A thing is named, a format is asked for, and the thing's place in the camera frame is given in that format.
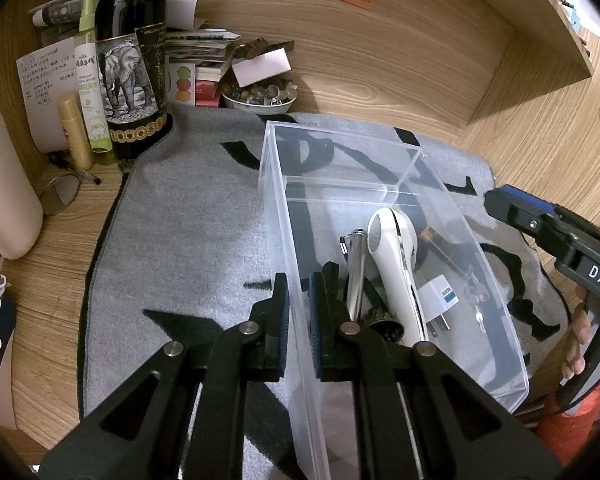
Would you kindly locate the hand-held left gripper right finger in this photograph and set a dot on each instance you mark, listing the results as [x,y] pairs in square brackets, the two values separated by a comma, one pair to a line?
[314,327]

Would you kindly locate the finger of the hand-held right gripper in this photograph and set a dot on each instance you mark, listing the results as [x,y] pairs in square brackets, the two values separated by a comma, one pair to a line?
[536,201]
[510,210]

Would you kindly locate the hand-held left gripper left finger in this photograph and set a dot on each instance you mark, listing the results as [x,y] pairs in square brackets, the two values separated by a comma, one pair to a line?
[280,327]

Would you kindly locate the silver metal flashlight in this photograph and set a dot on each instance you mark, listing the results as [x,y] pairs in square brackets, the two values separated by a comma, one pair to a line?
[356,280]

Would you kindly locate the bunch of keys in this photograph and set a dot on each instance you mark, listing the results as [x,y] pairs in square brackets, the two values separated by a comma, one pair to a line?
[475,300]

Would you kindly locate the white handheld massager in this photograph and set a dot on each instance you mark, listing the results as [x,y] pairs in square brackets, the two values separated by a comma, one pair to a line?
[395,270]

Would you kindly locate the white plug adapter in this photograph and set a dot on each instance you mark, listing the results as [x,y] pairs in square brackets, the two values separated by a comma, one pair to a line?
[437,300]

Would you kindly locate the clear plastic storage box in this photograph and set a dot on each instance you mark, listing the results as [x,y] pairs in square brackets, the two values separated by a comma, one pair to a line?
[340,185]

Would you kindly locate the person's right forearm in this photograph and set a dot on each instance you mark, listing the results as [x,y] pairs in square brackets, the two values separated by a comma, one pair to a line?
[580,435]

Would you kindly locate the person's right hand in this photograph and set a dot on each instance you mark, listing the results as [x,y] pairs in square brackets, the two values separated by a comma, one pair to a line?
[577,340]

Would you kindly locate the grey mat with black letters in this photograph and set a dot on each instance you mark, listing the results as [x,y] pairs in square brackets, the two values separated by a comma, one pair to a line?
[180,235]

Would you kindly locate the wooden shelf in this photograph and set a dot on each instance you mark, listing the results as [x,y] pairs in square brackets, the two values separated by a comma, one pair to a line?
[555,20]

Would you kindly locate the bowl of small stones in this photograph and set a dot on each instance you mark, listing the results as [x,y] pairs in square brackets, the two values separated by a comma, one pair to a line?
[260,105]

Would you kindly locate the black pen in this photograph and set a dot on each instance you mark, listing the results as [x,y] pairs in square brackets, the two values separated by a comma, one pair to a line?
[80,174]

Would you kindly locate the small round mirror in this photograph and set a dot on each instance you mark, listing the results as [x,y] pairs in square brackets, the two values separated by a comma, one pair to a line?
[60,195]

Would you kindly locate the pale pink card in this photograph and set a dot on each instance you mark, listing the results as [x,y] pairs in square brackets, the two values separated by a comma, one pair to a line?
[260,67]

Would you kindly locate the yellow tube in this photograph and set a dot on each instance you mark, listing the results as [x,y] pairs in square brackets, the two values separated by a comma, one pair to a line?
[75,135]

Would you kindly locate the dark wine bottle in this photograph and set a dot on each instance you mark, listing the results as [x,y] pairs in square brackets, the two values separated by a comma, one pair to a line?
[130,85]

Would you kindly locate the green spray bottle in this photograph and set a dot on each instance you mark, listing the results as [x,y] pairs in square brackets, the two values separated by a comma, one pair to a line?
[92,110]

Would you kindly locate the stack of books and papers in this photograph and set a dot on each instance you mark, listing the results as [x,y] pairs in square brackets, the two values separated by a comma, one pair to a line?
[205,45]

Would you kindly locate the beige rounded container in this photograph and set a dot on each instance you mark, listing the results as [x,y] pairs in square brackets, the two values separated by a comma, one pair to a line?
[5,185]

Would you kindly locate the white handwritten note paper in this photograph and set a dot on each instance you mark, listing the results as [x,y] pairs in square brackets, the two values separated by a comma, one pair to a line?
[40,90]

